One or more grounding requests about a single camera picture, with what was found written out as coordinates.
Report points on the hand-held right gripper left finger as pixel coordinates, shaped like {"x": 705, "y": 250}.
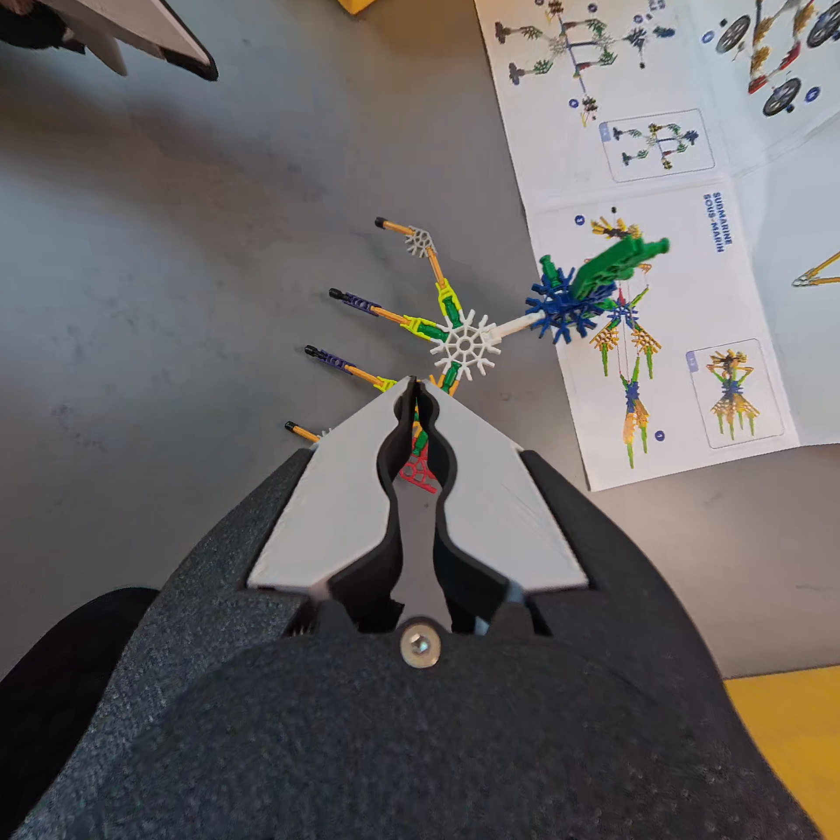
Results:
{"x": 315, "y": 518}

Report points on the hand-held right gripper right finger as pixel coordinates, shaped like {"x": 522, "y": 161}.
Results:
{"x": 518, "y": 518}

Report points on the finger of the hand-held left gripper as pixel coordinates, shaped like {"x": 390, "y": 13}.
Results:
{"x": 144, "y": 29}

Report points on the multicoloured toy hand assembly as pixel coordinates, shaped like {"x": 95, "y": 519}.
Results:
{"x": 464, "y": 344}

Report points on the yellow divided plastic bin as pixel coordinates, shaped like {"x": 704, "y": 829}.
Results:
{"x": 358, "y": 5}

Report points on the grey desk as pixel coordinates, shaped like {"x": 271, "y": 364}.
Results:
{"x": 164, "y": 262}

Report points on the white toy instruction sheet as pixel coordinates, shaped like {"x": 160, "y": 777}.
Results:
{"x": 774, "y": 262}

